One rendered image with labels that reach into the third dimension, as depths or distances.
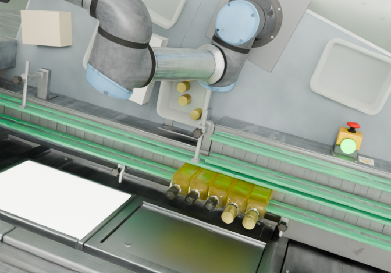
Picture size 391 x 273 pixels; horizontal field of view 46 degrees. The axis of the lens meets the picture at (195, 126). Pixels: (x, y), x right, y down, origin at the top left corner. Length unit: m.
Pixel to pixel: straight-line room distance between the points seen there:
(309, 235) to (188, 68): 0.68
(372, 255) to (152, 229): 0.68
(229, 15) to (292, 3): 0.27
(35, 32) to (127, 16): 0.84
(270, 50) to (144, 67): 0.58
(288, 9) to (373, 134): 0.48
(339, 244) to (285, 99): 0.49
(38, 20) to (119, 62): 0.81
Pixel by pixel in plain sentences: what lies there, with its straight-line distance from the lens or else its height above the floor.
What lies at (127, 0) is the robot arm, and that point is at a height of 1.36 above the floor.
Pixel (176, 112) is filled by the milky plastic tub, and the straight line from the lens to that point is 1.60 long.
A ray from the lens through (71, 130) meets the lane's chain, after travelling 1.70.
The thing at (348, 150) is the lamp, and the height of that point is 0.85.
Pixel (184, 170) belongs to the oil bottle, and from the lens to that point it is 1.40.
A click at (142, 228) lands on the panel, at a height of 1.15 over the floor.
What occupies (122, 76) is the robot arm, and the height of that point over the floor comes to 1.36.
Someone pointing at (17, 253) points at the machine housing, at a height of 1.41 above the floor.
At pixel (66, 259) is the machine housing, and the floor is 1.39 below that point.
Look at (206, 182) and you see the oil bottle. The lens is 1.34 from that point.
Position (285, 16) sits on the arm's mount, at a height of 0.77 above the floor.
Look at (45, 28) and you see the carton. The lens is 1.76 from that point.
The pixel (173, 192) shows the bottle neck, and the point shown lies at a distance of 1.29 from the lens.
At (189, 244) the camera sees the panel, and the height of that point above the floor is 1.15.
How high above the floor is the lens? 2.26
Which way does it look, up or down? 67 degrees down
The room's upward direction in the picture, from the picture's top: 127 degrees counter-clockwise
